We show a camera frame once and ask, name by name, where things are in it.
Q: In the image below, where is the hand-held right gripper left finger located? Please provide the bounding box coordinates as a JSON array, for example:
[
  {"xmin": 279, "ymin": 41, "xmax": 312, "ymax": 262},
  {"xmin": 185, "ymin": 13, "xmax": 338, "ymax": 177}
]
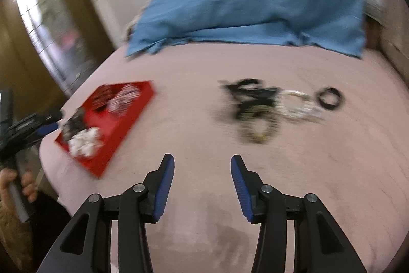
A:
[{"xmin": 37, "ymin": 154, "xmax": 175, "ymax": 273}]

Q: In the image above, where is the red polka dot scrunchie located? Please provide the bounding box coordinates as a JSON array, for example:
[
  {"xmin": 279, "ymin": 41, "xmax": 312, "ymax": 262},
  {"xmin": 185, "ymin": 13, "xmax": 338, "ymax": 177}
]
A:
[{"xmin": 92, "ymin": 85, "xmax": 119, "ymax": 111}]

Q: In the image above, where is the pink plaid scrunchie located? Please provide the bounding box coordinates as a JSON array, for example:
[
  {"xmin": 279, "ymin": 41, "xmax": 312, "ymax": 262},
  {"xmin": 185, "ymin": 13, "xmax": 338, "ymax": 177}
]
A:
[{"xmin": 107, "ymin": 84, "xmax": 143, "ymax": 119}]

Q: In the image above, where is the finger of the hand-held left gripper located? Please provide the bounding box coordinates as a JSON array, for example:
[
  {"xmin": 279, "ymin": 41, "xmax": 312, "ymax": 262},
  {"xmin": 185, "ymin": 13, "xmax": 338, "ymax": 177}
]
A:
[
  {"xmin": 29, "ymin": 109, "xmax": 63, "ymax": 126},
  {"xmin": 33, "ymin": 121, "xmax": 62, "ymax": 138}
]

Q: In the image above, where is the dark grey scrunchie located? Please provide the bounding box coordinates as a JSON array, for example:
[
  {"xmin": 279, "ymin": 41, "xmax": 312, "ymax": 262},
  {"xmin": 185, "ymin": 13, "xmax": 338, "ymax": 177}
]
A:
[{"xmin": 62, "ymin": 107, "xmax": 87, "ymax": 142}]

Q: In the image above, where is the wooden door with stained glass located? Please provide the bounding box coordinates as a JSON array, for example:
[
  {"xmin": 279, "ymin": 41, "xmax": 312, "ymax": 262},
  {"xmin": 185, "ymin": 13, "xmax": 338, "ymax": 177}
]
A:
[{"xmin": 0, "ymin": 0, "xmax": 107, "ymax": 99}]

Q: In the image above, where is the pearl bracelet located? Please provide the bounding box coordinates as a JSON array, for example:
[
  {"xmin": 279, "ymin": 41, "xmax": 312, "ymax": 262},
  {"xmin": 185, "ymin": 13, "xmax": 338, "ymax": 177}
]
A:
[{"xmin": 277, "ymin": 88, "xmax": 325, "ymax": 124}]

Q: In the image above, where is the black hair tie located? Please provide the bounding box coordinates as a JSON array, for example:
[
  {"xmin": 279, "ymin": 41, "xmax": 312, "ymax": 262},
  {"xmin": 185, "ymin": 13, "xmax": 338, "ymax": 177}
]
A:
[{"xmin": 316, "ymin": 86, "xmax": 346, "ymax": 111}]

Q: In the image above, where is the brown fuzzy rug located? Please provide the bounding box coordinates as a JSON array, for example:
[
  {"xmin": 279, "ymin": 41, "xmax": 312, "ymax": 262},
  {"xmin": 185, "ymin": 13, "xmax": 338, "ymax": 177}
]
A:
[{"xmin": 0, "ymin": 206, "xmax": 34, "ymax": 273}]

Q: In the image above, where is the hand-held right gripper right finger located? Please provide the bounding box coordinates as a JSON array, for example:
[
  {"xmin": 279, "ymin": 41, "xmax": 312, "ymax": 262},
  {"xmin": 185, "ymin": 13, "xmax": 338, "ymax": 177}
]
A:
[{"xmin": 230, "ymin": 154, "xmax": 368, "ymax": 273}]

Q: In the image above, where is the person's left hand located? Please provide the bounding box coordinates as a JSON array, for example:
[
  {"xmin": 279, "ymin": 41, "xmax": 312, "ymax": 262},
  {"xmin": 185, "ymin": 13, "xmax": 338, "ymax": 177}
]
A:
[{"xmin": 0, "ymin": 168, "xmax": 38, "ymax": 213}]

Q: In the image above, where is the black hair claw clip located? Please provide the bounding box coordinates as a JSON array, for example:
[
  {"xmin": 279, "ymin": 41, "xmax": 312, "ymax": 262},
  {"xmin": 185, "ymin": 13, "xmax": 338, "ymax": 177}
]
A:
[{"xmin": 220, "ymin": 79, "xmax": 279, "ymax": 121}]

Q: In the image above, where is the red tray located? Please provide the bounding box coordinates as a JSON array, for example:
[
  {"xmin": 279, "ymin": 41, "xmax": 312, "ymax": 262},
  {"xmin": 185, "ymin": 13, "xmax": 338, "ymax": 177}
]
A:
[{"xmin": 54, "ymin": 80, "xmax": 157, "ymax": 179}]

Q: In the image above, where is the white cherry print scrunchie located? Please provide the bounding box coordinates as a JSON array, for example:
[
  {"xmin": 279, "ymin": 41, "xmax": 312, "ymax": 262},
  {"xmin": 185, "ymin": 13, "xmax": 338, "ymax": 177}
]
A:
[{"xmin": 66, "ymin": 127, "xmax": 105, "ymax": 161}]

